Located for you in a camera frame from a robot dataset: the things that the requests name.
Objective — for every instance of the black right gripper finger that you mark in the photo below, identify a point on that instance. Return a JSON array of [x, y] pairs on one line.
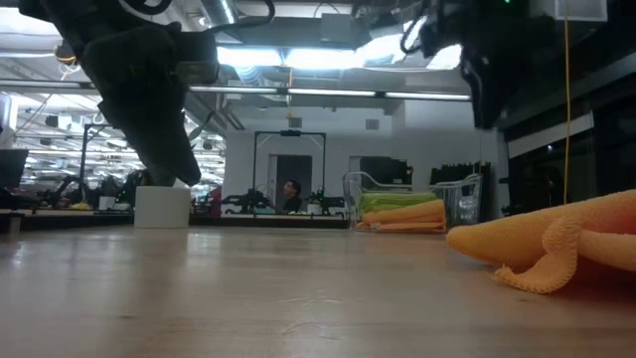
[[487, 99]]

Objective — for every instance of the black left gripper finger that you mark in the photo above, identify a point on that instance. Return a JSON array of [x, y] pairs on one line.
[[159, 144]]

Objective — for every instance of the green microfiber towel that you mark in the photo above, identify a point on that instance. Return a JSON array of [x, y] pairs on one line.
[[397, 200]]

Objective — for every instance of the orange microfiber towel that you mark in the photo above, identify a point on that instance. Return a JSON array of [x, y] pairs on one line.
[[522, 233], [407, 216]]

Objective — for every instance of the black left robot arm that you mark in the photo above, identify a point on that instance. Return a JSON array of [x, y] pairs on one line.
[[49, 15]]

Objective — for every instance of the white plant pot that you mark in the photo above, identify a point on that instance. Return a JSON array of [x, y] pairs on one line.
[[163, 206]]

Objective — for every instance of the clear plastic bin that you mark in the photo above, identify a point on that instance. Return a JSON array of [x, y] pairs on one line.
[[462, 199]]

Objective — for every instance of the person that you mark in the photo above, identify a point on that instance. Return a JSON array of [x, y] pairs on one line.
[[292, 196]]

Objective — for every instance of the dark monitor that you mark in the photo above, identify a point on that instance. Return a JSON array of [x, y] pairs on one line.
[[12, 169]]

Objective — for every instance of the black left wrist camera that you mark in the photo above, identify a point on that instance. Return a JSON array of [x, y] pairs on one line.
[[199, 59]]

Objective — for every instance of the black aluminium table frame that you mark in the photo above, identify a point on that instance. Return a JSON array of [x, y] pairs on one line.
[[248, 221]]

